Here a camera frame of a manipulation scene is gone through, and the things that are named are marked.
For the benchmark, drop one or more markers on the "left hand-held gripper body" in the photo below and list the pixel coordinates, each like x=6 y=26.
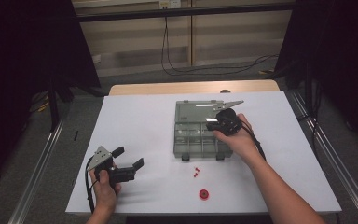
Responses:
x=101 y=157

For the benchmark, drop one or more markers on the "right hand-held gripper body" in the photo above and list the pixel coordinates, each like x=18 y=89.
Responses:
x=228 y=121

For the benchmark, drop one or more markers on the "grey transparent compartment box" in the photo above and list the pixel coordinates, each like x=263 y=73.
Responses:
x=192 y=140

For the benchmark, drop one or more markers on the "red round wheel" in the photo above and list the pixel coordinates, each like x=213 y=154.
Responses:
x=203 y=194

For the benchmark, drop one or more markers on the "person's right hand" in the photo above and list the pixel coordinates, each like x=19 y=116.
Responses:
x=242 y=143

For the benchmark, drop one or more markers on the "person's left hand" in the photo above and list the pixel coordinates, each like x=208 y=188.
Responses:
x=105 y=196

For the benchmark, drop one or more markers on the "white table board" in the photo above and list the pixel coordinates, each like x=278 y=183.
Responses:
x=143 y=124

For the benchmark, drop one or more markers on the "small yellow floor object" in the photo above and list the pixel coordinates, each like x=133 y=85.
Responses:
x=265 y=72

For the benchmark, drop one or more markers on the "black stand pole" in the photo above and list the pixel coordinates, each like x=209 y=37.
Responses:
x=53 y=105

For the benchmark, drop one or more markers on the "beige wooden cabinet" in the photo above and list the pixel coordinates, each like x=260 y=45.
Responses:
x=230 y=40

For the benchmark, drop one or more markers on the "black horizontal bar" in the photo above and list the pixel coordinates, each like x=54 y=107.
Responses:
x=183 y=12

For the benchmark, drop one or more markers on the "black curtain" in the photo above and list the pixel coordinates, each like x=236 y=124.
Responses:
x=18 y=62
x=341 y=62

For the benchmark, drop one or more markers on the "metal floor rail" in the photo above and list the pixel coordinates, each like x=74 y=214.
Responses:
x=37 y=174
x=354 y=189

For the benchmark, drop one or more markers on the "white wall socket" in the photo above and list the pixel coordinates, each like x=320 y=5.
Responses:
x=169 y=3

